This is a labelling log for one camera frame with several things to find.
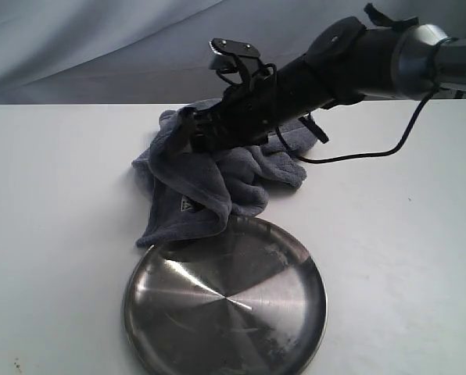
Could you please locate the round stainless steel plate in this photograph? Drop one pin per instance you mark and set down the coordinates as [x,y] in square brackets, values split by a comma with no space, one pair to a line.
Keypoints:
[249,300]

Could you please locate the grey fleece towel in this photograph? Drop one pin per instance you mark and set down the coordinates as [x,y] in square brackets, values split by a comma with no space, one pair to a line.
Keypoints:
[193,195]

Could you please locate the grey backdrop curtain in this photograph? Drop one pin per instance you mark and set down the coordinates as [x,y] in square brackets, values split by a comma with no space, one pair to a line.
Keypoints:
[127,52]

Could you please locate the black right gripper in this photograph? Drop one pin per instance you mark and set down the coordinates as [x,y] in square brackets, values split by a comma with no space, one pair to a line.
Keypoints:
[240,118]

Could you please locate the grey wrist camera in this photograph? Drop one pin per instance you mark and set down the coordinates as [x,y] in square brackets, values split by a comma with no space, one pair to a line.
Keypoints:
[229,56]

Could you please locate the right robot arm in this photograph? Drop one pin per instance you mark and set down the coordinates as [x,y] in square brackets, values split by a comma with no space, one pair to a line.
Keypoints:
[347,63]

